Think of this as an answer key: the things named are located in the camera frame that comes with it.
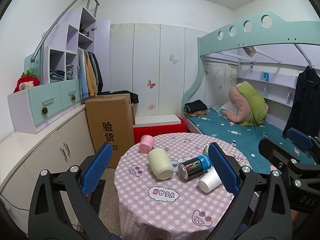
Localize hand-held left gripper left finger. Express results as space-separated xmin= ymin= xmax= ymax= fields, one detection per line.
xmin=28 ymin=143 xmax=113 ymax=240

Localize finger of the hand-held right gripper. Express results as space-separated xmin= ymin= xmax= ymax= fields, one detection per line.
xmin=258 ymin=138 xmax=300 ymax=178
xmin=287 ymin=128 xmax=316 ymax=150

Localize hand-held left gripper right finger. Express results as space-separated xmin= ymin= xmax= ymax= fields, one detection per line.
xmin=208 ymin=142 xmax=293 ymax=240

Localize cream ribbed cup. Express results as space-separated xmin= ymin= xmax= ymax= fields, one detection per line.
xmin=147 ymin=148 xmax=174 ymax=180

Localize white paper cup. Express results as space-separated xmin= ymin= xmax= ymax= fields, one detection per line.
xmin=198 ymin=166 xmax=222 ymax=193

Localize pink cup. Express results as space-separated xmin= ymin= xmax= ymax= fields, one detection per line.
xmin=139 ymin=134 xmax=154 ymax=153

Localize black can with blue label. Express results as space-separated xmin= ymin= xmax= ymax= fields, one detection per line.
xmin=178 ymin=154 xmax=213 ymax=181

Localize dark hanging jacket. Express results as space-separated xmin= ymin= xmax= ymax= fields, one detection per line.
xmin=282 ymin=66 xmax=320 ymax=139

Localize teal patterned bed sheet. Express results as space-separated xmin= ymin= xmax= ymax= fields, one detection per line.
xmin=186 ymin=106 xmax=316 ymax=175

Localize brown cardboard box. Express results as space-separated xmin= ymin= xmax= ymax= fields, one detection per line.
xmin=85 ymin=94 xmax=136 ymax=168

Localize low white cabinet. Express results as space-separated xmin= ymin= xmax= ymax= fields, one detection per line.
xmin=0 ymin=103 xmax=101 ymax=230

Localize green quilt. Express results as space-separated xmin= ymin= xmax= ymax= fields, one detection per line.
xmin=236 ymin=81 xmax=267 ymax=127

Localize pink quilt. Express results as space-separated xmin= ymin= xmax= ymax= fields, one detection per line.
xmin=228 ymin=87 xmax=253 ymax=123

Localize white pillow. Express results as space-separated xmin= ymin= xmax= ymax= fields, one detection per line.
xmin=221 ymin=102 xmax=238 ymax=117

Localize folded beige clothes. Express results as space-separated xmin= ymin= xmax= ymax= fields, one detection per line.
xmin=185 ymin=109 xmax=208 ymax=118

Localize folded dark clothes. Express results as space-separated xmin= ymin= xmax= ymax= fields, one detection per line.
xmin=184 ymin=99 xmax=208 ymax=113

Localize clothes hanger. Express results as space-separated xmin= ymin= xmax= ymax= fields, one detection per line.
xmin=297 ymin=59 xmax=314 ymax=73

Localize pink checkered tablecloth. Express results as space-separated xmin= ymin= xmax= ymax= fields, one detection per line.
xmin=114 ymin=132 xmax=272 ymax=236

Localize red storage box white lid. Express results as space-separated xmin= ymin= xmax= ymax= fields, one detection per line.
xmin=133 ymin=114 xmax=188 ymax=144

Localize black cloth bag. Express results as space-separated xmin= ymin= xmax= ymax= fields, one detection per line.
xmin=110 ymin=91 xmax=139 ymax=104

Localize light blue hanging shirt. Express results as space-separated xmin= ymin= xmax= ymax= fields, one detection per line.
xmin=79 ymin=48 xmax=89 ymax=100

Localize hanging clothes in wardrobe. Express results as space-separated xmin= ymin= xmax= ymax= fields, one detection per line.
xmin=83 ymin=50 xmax=99 ymax=97

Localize dark grey hanging coat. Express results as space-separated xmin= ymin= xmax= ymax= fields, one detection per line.
xmin=91 ymin=52 xmax=104 ymax=93

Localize grey clip lamp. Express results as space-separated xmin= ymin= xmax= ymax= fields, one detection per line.
xmin=242 ymin=46 xmax=257 ymax=57

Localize red stuffed toy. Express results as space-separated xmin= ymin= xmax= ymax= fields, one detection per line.
xmin=13 ymin=70 xmax=40 ymax=93

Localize white wardrobe with butterfly stickers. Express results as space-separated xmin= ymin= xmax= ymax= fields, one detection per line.
xmin=109 ymin=23 xmax=213 ymax=120

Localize teal bunk bed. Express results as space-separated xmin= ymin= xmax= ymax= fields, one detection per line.
xmin=182 ymin=10 xmax=320 ymax=176

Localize purple stepped shelf unit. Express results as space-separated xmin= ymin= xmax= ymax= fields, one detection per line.
xmin=7 ymin=7 xmax=111 ymax=134

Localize silver handrail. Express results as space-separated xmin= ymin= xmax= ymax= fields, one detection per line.
xmin=30 ymin=0 xmax=100 ymax=63

